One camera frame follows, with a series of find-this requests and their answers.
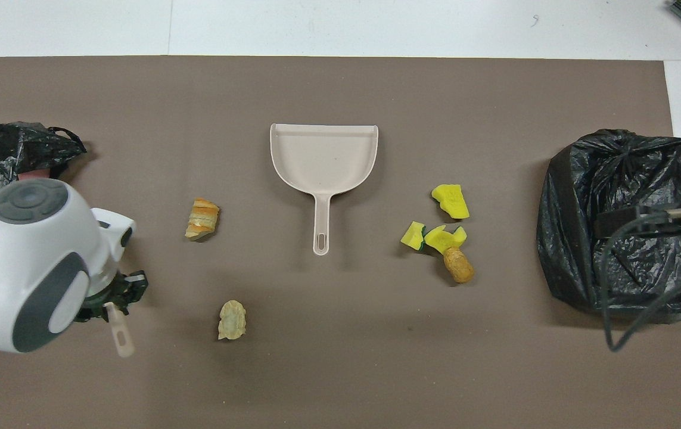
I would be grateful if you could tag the beige hand brush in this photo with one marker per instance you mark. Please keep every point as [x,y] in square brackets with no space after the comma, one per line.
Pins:
[121,336]

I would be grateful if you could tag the brown bread roll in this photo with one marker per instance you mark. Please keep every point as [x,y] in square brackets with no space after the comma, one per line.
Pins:
[459,267]

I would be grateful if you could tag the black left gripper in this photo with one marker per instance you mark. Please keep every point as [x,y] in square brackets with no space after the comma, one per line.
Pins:
[108,293]

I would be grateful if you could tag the yellow green sponge piece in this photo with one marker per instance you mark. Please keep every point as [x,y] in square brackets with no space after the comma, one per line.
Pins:
[413,236]

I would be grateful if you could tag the brown table mat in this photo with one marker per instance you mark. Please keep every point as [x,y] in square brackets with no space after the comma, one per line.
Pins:
[340,89]

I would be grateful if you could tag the large yellow sponge piece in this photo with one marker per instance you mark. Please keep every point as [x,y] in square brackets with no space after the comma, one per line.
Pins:
[452,202]

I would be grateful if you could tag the pale bread piece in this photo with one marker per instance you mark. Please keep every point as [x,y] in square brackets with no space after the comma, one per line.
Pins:
[232,322]

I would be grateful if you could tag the striped croissant piece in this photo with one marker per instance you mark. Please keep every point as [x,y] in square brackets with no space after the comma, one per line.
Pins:
[202,219]

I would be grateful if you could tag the beige plastic dustpan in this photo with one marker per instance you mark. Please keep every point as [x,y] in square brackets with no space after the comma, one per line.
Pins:
[322,161]

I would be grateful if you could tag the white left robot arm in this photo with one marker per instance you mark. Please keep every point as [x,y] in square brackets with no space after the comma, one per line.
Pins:
[36,238]

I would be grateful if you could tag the pink box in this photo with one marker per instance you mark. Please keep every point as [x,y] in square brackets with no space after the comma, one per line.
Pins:
[35,174]

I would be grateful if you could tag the notched yellow sponge piece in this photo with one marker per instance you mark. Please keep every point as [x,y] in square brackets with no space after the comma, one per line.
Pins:
[442,238]

